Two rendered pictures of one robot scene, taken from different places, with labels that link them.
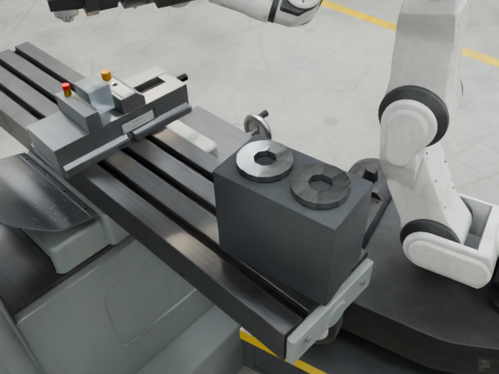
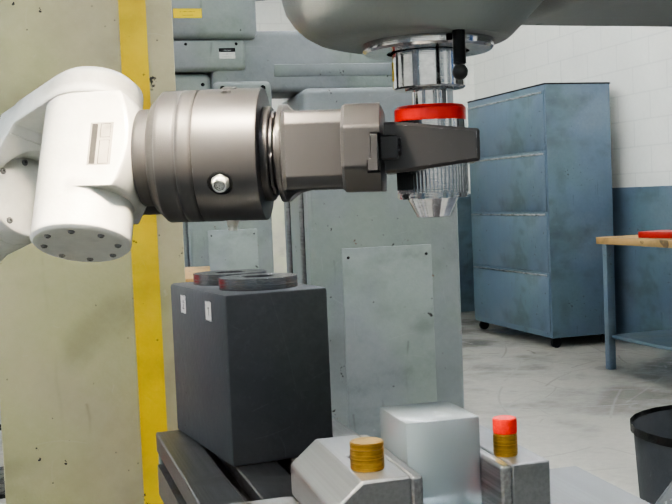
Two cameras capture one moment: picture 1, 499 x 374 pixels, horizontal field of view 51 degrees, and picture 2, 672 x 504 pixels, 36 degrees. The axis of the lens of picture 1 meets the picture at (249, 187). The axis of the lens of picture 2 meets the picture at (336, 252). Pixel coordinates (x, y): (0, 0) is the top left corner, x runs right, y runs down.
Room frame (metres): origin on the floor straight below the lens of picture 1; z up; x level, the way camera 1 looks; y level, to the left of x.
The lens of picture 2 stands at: (1.62, 0.61, 1.21)
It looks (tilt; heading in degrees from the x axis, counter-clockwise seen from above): 3 degrees down; 208
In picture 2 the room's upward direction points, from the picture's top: 2 degrees counter-clockwise
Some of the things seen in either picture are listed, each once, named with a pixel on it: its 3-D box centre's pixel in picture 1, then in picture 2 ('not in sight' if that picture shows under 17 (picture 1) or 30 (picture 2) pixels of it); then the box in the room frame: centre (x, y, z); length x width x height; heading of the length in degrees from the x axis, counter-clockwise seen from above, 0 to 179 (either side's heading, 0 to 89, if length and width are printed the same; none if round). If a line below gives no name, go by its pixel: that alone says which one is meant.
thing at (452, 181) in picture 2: (63, 1); (431, 160); (0.99, 0.35, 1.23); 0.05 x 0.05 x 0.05
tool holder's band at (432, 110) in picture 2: not in sight; (430, 113); (0.99, 0.35, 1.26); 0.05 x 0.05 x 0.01
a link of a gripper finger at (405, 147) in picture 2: not in sight; (430, 146); (1.02, 0.36, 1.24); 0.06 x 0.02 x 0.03; 113
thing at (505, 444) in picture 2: (67, 89); (505, 436); (0.97, 0.38, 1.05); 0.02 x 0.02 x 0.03
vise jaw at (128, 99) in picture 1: (117, 91); (352, 485); (1.01, 0.29, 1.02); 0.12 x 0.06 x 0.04; 43
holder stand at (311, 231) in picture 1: (289, 215); (246, 357); (0.60, -0.07, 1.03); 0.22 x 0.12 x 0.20; 53
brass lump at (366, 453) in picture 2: (105, 74); (366, 454); (1.03, 0.31, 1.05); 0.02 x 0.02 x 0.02
